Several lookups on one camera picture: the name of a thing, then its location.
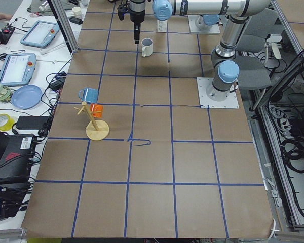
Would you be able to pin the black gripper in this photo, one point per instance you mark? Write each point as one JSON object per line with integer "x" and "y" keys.
{"x": 137, "y": 17}

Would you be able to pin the grey white mug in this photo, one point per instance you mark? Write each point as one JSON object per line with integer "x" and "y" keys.
{"x": 147, "y": 47}

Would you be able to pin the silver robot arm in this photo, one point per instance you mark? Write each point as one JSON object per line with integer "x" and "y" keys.
{"x": 207, "y": 19}
{"x": 237, "y": 15}

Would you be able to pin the blue white milk carton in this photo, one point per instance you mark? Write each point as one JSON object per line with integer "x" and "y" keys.
{"x": 162, "y": 26}

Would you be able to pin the cream paper cup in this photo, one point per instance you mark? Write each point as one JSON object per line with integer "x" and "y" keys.
{"x": 77, "y": 12}

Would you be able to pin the orange cup on stand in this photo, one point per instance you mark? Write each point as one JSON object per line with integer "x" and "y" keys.
{"x": 96, "y": 110}

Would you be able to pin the blue mug on stand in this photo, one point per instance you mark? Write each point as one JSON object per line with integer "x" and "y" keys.
{"x": 89, "y": 95}

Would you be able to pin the far blue teach pendant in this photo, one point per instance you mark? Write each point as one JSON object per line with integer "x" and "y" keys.
{"x": 41, "y": 34}

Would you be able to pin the blue teach pendant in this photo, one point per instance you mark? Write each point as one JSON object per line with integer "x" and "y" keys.
{"x": 18, "y": 69}
{"x": 41, "y": 34}

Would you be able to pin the wooden mug tree stand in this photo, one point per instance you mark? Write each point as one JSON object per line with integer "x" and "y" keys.
{"x": 96, "y": 129}

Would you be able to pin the near blue teach pendant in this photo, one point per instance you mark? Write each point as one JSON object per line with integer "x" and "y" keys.
{"x": 18, "y": 69}

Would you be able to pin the grey office chair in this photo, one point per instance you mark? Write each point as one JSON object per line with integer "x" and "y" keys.
{"x": 253, "y": 75}

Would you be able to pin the blue plate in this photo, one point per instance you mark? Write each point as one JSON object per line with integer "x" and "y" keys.
{"x": 26, "y": 97}

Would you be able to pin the black scissors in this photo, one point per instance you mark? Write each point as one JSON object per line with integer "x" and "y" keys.
{"x": 3, "y": 56}

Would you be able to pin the black power adapter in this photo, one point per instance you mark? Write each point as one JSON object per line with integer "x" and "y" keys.
{"x": 31, "y": 122}

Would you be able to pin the yellow tape roll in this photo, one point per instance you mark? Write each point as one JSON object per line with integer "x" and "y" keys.
{"x": 6, "y": 122}

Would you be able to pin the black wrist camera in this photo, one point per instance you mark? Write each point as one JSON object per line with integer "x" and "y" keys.
{"x": 122, "y": 10}

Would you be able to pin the aluminium frame post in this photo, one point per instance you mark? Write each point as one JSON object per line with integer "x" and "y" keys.
{"x": 65, "y": 27}

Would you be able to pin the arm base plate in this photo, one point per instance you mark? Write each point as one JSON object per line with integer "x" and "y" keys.
{"x": 209, "y": 97}
{"x": 210, "y": 30}

